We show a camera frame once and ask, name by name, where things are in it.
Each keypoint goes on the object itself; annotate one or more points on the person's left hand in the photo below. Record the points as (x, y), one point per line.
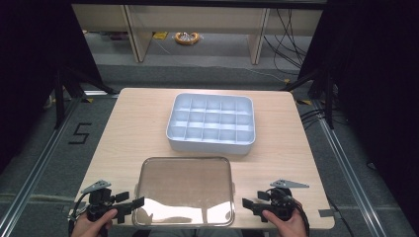
(86, 227)

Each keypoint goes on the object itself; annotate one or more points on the aluminium floor rail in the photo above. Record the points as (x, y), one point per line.
(346, 168)
(36, 168)

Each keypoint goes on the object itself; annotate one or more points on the shiny metal tray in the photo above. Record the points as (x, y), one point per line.
(184, 187)

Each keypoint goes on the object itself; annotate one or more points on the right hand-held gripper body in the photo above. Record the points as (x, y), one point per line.
(281, 202)

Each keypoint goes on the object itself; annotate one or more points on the yellow flat packet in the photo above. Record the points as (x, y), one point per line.
(160, 35)

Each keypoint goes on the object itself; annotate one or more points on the person's right hand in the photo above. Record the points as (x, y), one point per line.
(290, 227)

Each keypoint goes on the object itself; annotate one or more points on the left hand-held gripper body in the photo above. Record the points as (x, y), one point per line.
(99, 200)

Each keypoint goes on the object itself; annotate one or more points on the white compartment organizer box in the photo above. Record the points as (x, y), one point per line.
(210, 123)

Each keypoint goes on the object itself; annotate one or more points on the black curtain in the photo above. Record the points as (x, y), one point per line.
(29, 65)
(375, 82)

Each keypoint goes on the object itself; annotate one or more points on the orange tape roll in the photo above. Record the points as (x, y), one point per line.
(187, 39)

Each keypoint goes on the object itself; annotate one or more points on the grey tape strip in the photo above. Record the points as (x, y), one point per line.
(326, 213)

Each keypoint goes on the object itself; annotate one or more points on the black metal stand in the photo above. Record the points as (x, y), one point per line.
(326, 95)
(60, 98)

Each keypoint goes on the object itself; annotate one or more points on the light wooden bench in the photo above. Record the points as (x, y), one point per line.
(197, 18)

